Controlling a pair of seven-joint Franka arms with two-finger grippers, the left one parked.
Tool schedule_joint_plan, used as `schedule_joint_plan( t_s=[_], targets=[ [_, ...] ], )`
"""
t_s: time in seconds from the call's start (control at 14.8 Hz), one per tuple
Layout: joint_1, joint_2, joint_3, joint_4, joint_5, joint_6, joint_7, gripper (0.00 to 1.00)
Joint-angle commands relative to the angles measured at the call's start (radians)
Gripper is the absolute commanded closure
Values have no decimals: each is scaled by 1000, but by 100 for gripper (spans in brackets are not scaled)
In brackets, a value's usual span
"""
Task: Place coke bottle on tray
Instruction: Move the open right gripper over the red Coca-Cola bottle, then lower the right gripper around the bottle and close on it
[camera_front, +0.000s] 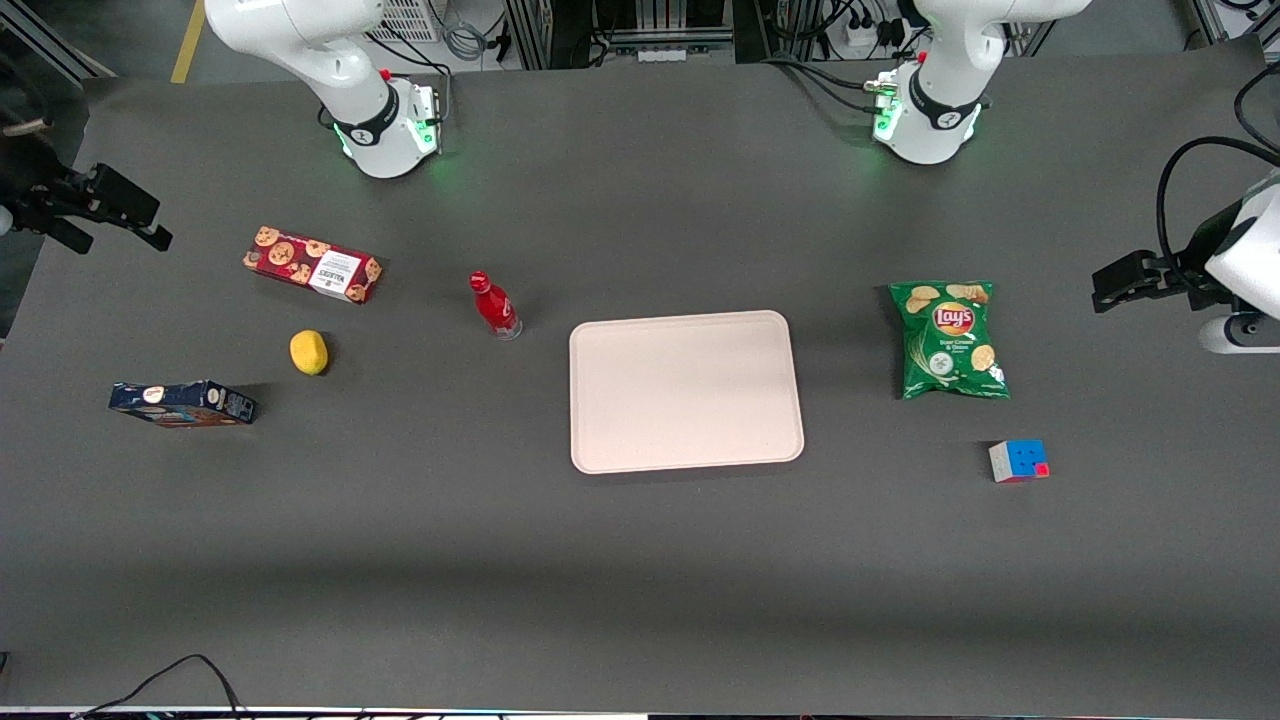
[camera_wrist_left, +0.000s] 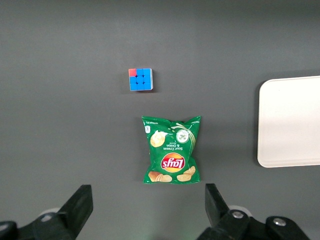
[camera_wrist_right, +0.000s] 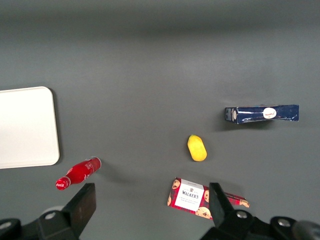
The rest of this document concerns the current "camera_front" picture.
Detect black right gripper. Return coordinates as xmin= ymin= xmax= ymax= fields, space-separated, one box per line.
xmin=0 ymin=175 xmax=174 ymax=255

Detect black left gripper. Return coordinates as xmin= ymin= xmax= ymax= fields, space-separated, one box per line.
xmin=1092 ymin=236 xmax=1237 ymax=315

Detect red coke bottle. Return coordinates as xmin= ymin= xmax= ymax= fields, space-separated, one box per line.
xmin=469 ymin=270 xmax=523 ymax=342

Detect beige plastic tray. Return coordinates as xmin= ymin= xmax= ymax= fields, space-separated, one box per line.
xmin=569 ymin=310 xmax=806 ymax=475

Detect green Lay's chips bag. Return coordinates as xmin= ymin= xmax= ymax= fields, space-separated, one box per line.
xmin=889 ymin=280 xmax=1012 ymax=402

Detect dark blue snack box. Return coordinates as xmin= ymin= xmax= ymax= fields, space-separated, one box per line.
xmin=108 ymin=379 xmax=259 ymax=429

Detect Rubik's cube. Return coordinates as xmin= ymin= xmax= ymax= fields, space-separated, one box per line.
xmin=988 ymin=439 xmax=1051 ymax=484

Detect red cookie box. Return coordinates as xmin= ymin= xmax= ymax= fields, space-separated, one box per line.
xmin=242 ymin=226 xmax=384 ymax=305

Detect yellow floor tape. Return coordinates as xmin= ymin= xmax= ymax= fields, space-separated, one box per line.
xmin=169 ymin=0 xmax=207 ymax=85

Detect yellow lemon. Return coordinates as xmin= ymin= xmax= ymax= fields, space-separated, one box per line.
xmin=289 ymin=330 xmax=330 ymax=377

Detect white power strip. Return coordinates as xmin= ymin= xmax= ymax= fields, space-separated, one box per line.
xmin=843 ymin=18 xmax=909 ymax=53

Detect white vented box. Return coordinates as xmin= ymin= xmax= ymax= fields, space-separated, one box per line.
xmin=372 ymin=0 xmax=443 ymax=43

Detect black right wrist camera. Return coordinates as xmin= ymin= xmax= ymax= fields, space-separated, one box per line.
xmin=84 ymin=164 xmax=162 ymax=227

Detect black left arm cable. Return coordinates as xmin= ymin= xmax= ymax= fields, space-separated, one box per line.
xmin=1155 ymin=60 xmax=1280 ymax=291

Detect black left base cables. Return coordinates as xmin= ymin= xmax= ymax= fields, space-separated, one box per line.
xmin=762 ymin=52 xmax=893 ymax=113

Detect grey coiled cable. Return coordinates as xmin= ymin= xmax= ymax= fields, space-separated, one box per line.
xmin=443 ymin=18 xmax=488 ymax=63

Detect thin black table cable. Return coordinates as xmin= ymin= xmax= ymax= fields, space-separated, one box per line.
xmin=72 ymin=654 xmax=249 ymax=720

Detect aluminium frame rack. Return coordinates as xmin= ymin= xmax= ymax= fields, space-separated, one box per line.
xmin=503 ymin=0 xmax=743 ymax=71

